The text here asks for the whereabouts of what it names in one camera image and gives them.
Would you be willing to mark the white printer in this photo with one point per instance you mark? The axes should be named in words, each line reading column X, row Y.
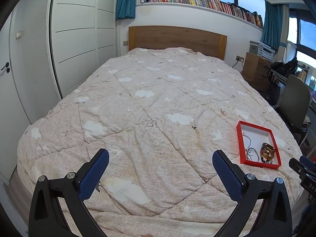
column 262, row 50

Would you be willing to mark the wooden headboard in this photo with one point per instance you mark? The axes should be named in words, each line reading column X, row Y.
column 163, row 37

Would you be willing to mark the wooden nightstand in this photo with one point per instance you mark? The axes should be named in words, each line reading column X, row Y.
column 255, row 72

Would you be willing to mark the black bag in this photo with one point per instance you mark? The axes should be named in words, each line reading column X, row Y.
column 285, row 69

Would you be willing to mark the white door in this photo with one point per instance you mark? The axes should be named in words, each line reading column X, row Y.
column 13, row 118

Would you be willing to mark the red jewelry box tray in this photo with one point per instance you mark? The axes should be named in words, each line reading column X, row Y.
column 250, row 139

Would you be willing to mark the wall light switch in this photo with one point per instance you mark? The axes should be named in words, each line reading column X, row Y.
column 18, row 34

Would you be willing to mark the wall power socket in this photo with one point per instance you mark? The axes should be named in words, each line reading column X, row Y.
column 239, row 58

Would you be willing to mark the teal window curtain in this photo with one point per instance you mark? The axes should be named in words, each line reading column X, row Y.
column 272, row 27

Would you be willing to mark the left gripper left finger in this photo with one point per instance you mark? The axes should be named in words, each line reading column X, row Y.
column 46, row 217

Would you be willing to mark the amber resin bangle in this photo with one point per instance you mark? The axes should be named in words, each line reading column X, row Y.
column 267, row 151

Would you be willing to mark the row of books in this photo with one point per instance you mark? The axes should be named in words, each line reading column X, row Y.
column 217, row 5

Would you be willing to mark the white sliding wardrobe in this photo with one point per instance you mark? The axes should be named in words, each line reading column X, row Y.
column 81, row 39

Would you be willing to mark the grey office chair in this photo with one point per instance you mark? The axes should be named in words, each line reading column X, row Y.
column 294, row 105

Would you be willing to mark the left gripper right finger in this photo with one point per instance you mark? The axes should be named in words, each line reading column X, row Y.
column 274, row 217

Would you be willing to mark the black door handle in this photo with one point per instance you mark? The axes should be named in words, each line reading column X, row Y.
column 6, row 67

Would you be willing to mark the beige cloud pattern duvet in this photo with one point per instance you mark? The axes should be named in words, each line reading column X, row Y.
column 161, row 114

